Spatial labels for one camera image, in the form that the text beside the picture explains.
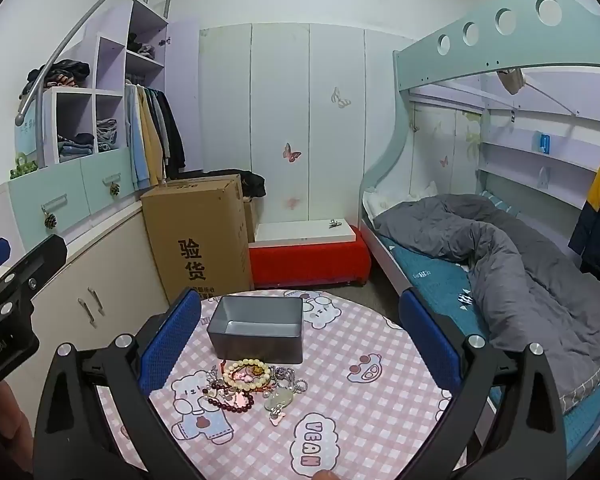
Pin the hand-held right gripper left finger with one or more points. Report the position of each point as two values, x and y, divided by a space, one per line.
172 340

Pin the white wardrobe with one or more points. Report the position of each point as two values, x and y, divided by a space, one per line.
280 85

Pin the row of hanging clothes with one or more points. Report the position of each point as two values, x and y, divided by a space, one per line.
152 130

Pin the cream low cabinet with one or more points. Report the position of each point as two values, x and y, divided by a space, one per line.
110 260

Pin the dark folded clothes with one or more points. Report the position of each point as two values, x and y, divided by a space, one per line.
140 46

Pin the white board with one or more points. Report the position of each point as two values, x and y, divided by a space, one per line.
305 232

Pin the folded jeans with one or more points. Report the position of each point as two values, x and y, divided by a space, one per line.
75 147
107 135

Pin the cream butterfly sticker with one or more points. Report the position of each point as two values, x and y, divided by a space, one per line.
341 99

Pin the red storage bench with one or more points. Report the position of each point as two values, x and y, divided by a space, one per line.
310 265

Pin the teal drawer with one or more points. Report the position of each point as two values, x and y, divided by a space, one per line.
45 192
105 170

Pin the grey metal box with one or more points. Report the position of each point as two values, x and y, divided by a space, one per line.
260 345

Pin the large cardboard box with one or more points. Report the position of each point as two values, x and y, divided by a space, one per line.
195 230

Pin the pink checked bear tablecloth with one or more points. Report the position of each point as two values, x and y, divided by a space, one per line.
355 410

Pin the grey hanging pouch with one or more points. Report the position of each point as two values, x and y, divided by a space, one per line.
511 80

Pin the pale green jade pendant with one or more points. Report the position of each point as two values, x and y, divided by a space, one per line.
279 400

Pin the teal bunk bed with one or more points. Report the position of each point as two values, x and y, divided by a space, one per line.
430 60

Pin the lilac stair shelf unit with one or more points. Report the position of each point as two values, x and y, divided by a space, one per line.
110 65

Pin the metal hair clip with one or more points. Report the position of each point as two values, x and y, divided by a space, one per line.
336 223

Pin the pile of dark clothes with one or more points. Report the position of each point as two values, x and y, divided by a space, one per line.
60 74

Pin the grey duvet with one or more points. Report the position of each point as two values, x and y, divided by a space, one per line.
530 270

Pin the person's left hand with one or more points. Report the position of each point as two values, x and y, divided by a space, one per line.
2 435

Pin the grey metal handrail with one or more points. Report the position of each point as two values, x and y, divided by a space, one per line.
80 25

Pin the striped teal pillow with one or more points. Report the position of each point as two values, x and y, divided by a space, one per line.
500 202

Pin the white pillow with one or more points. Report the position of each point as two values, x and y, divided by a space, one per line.
395 202

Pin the green plant ornament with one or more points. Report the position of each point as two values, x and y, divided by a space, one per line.
22 166

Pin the pile of mixed jewelry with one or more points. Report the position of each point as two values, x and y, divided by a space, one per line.
285 375

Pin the faint pink butterfly sticker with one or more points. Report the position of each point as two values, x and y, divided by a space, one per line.
293 203

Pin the small blue holder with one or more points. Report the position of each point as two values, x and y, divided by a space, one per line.
544 143

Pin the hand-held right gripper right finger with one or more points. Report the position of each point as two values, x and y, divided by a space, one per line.
430 345

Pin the black bag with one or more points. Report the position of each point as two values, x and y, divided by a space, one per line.
252 185

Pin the teal bed sheet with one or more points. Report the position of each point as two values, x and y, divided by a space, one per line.
440 280

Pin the pinecone ornament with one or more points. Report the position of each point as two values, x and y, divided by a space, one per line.
114 190
50 220

